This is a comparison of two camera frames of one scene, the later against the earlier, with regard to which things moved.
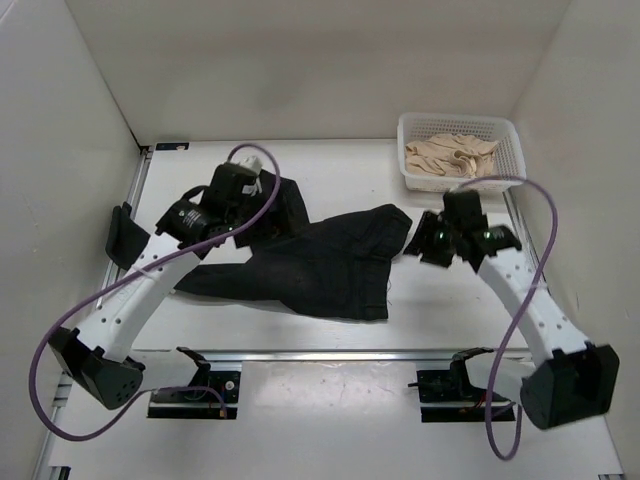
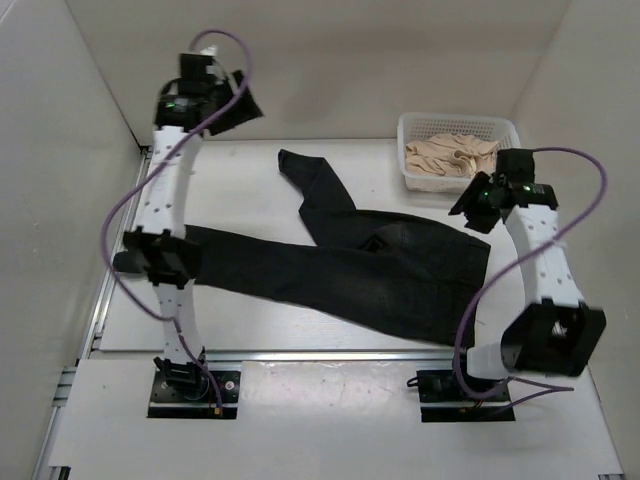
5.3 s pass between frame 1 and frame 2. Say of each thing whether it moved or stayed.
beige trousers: stayed
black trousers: moved
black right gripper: moved
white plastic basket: stayed
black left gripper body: moved
